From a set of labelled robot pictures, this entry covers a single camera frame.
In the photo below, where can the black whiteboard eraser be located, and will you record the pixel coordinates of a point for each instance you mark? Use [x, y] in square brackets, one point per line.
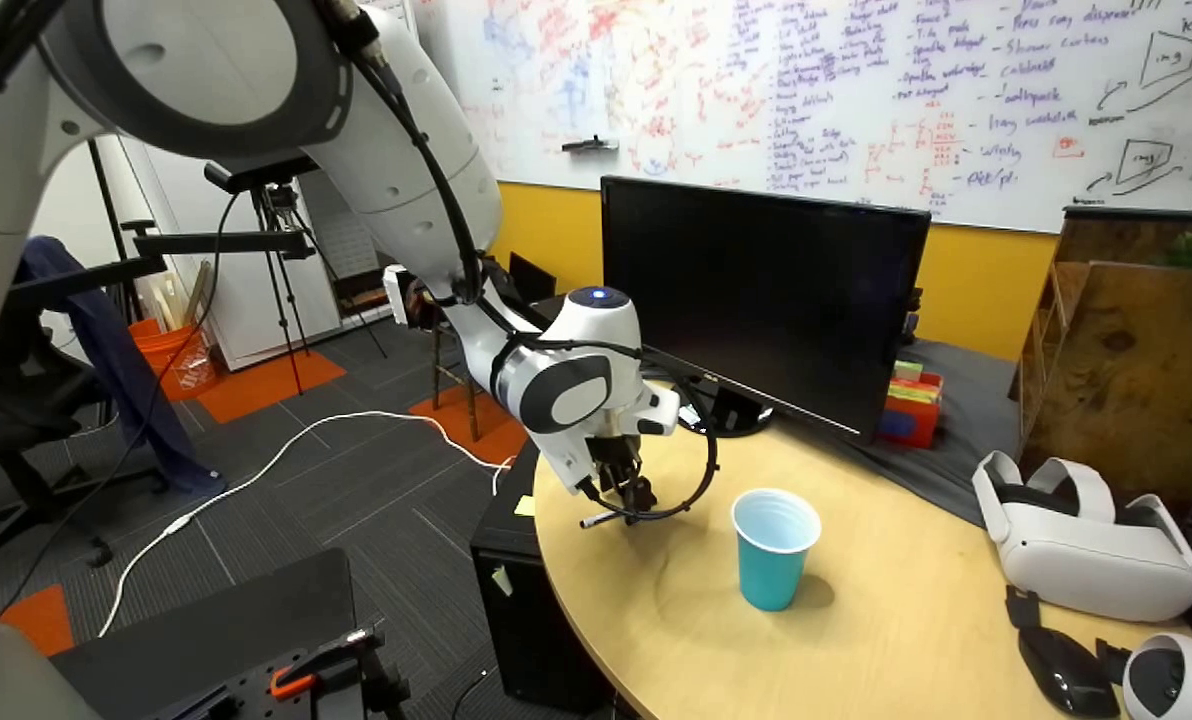
[589, 143]

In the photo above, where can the black mounting plate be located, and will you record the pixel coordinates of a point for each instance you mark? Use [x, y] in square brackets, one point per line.
[211, 621]

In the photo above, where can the colourful stacked toy blocks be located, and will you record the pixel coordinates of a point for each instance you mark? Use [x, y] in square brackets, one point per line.
[914, 400]

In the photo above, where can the dark blue jacket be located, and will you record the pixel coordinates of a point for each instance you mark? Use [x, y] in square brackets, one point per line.
[118, 360]

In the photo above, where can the round black monitor stand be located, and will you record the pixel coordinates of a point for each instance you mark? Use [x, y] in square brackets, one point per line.
[728, 413]

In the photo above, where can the grey marker black cap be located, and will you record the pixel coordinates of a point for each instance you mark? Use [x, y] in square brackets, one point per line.
[601, 516]

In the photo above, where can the black computer monitor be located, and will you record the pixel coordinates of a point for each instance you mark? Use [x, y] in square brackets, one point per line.
[768, 305]

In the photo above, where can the black office chair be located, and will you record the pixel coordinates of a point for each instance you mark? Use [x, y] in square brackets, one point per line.
[22, 427]

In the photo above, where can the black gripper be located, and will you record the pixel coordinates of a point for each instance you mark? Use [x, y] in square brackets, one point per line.
[614, 465]

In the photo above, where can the black camera tripod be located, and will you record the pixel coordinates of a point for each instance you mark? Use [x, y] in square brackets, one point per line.
[269, 226]

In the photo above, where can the black cabinet under table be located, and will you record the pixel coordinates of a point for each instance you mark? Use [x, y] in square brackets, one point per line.
[530, 603]

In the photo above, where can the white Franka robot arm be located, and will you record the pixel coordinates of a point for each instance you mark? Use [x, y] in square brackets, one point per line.
[398, 146]

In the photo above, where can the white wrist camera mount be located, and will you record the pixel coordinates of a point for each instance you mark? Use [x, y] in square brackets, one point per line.
[658, 407]

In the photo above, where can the whiteboard with handwriting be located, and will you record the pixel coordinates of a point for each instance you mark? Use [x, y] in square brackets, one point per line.
[889, 93]

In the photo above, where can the brown cardboard box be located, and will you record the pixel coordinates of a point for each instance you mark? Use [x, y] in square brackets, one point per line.
[1129, 360]

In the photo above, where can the white VR headset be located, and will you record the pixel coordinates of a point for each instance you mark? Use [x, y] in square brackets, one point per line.
[1089, 544]

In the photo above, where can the light blue plastic cup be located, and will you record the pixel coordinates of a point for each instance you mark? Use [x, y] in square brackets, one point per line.
[773, 548]

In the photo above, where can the orange floor mat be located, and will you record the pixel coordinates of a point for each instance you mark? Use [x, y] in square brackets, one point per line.
[470, 427]
[256, 383]
[39, 621]

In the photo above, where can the black VR controller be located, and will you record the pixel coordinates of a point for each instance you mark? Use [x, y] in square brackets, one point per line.
[1060, 660]

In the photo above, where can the white VR controller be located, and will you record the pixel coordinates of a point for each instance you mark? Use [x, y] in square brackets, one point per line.
[1177, 683]

